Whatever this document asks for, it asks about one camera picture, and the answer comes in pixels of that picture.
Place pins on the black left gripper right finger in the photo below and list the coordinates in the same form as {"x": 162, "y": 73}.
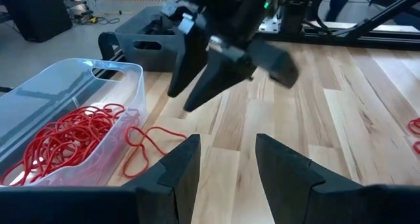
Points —
{"x": 285, "y": 178}

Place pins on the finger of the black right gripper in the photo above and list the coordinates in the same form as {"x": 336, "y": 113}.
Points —
{"x": 190, "y": 63}
{"x": 220, "y": 76}

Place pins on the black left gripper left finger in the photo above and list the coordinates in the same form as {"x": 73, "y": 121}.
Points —
{"x": 183, "y": 174}

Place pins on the red rubber band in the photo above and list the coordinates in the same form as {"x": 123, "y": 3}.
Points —
{"x": 143, "y": 151}

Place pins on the red rubber bands tangle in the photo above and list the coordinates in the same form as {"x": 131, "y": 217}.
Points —
{"x": 105, "y": 119}
{"x": 415, "y": 125}
{"x": 65, "y": 142}

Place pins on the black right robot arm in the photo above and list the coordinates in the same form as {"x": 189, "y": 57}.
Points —
{"x": 246, "y": 7}

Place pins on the black rubber bands heap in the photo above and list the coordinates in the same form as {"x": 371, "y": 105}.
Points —
{"x": 160, "y": 25}

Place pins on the grey plastic basket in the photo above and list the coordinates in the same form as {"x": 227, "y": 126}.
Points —
{"x": 154, "y": 58}

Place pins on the clear plastic basket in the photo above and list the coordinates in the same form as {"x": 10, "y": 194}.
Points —
{"x": 65, "y": 82}

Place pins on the black cabinet box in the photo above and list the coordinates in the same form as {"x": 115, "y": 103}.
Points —
{"x": 36, "y": 13}

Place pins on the white arm base bracket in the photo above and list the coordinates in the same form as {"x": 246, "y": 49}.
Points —
{"x": 269, "y": 25}

